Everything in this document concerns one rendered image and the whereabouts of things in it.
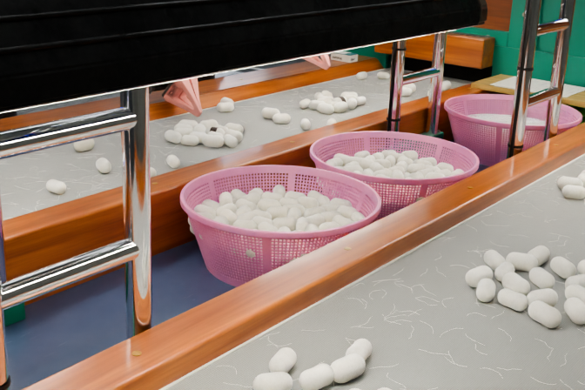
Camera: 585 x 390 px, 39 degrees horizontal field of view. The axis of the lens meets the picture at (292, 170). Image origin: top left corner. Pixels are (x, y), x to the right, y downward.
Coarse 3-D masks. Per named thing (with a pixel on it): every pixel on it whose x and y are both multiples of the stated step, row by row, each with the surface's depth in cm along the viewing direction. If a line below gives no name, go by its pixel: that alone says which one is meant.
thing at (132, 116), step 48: (144, 96) 69; (0, 144) 59; (48, 144) 63; (144, 144) 70; (144, 192) 71; (144, 240) 73; (0, 288) 62; (48, 288) 66; (144, 288) 74; (0, 336) 63; (0, 384) 64
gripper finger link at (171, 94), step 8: (184, 80) 154; (168, 88) 156; (176, 88) 156; (184, 88) 154; (168, 96) 157; (176, 96) 157; (192, 96) 155; (176, 104) 157; (184, 104) 156; (192, 104) 155; (192, 112) 156; (200, 112) 155
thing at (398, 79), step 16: (400, 48) 146; (400, 64) 147; (432, 64) 160; (400, 80) 148; (416, 80) 153; (432, 80) 160; (400, 96) 149; (432, 96) 161; (432, 112) 162; (432, 128) 163; (416, 144) 157; (432, 144) 162
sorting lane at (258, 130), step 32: (288, 96) 180; (384, 96) 183; (416, 96) 185; (160, 128) 150; (256, 128) 153; (288, 128) 154; (0, 160) 128; (32, 160) 129; (64, 160) 130; (96, 160) 130; (160, 160) 132; (192, 160) 132; (32, 192) 115; (64, 192) 115; (96, 192) 116
